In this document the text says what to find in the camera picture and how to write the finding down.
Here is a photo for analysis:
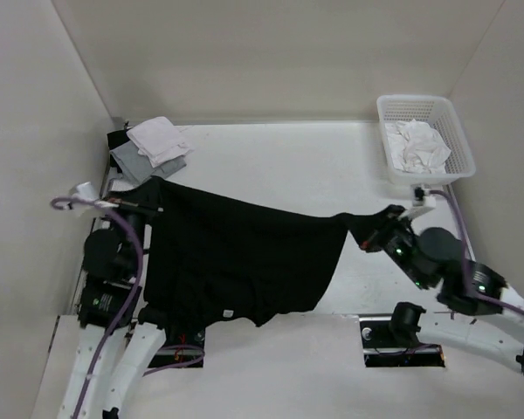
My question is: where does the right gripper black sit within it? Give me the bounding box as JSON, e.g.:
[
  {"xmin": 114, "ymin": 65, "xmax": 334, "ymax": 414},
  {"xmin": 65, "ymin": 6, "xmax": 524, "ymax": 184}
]
[{"xmin": 341, "ymin": 202, "xmax": 430, "ymax": 287}]

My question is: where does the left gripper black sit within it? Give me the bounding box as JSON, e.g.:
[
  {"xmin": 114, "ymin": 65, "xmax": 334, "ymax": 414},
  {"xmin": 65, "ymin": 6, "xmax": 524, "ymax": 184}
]
[{"xmin": 101, "ymin": 175, "xmax": 165, "ymax": 274}]

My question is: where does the black tank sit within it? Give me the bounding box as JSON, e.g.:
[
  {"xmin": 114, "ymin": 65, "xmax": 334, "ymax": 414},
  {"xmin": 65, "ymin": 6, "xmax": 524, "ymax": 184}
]
[
  {"xmin": 107, "ymin": 129, "xmax": 129, "ymax": 173},
  {"xmin": 128, "ymin": 178, "xmax": 387, "ymax": 328}
]

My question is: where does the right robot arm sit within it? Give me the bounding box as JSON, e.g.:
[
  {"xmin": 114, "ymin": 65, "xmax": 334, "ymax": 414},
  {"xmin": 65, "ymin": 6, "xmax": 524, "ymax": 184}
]
[{"xmin": 351, "ymin": 204, "xmax": 524, "ymax": 377}]

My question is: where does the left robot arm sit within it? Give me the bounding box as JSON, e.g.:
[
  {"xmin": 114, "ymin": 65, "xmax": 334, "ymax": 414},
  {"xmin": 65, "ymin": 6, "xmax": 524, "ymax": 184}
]
[{"xmin": 52, "ymin": 196, "xmax": 179, "ymax": 418}]

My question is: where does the folded grey tank top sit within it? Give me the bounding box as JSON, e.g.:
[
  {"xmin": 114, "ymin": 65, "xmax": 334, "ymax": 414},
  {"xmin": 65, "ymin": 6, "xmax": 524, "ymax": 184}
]
[{"xmin": 110, "ymin": 141, "xmax": 186, "ymax": 185}]

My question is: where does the folded white tank top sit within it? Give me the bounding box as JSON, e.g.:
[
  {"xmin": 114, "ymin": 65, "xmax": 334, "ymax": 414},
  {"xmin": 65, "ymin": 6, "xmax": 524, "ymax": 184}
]
[{"xmin": 127, "ymin": 117, "xmax": 194, "ymax": 168}]

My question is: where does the folded black tank top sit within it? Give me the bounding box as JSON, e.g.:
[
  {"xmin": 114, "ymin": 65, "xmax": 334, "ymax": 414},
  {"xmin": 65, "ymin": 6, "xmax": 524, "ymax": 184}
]
[{"xmin": 107, "ymin": 129, "xmax": 129, "ymax": 173}]

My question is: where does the white tank top in basket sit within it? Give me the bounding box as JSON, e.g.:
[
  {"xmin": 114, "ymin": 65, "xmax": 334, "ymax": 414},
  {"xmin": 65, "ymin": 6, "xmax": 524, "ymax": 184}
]
[{"xmin": 384, "ymin": 120, "xmax": 452, "ymax": 175}]

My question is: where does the white plastic laundry basket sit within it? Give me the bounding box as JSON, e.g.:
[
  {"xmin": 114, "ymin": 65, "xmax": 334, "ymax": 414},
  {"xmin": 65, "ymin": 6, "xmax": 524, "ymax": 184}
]
[{"xmin": 376, "ymin": 94, "xmax": 476, "ymax": 185}]

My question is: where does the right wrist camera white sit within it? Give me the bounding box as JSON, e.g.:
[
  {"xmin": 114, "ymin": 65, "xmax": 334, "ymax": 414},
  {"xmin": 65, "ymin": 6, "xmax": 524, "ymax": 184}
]
[{"xmin": 411, "ymin": 184, "xmax": 438, "ymax": 209}]

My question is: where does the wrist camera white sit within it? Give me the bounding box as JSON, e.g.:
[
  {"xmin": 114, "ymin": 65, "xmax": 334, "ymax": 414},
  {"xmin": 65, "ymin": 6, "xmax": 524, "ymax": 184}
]
[
  {"xmin": 411, "ymin": 184, "xmax": 438, "ymax": 209},
  {"xmin": 71, "ymin": 182, "xmax": 100, "ymax": 202}
]

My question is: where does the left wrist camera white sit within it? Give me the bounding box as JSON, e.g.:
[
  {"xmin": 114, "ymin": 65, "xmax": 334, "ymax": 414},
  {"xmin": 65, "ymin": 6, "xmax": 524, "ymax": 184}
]
[{"xmin": 71, "ymin": 182, "xmax": 100, "ymax": 202}]

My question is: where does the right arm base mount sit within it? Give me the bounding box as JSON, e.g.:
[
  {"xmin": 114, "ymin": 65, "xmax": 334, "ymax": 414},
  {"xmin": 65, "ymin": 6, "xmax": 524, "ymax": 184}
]
[{"xmin": 359, "ymin": 316, "xmax": 445, "ymax": 368}]

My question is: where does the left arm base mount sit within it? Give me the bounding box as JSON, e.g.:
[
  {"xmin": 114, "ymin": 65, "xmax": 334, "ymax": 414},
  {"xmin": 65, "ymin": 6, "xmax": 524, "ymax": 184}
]
[{"xmin": 148, "ymin": 326, "xmax": 206, "ymax": 369}]

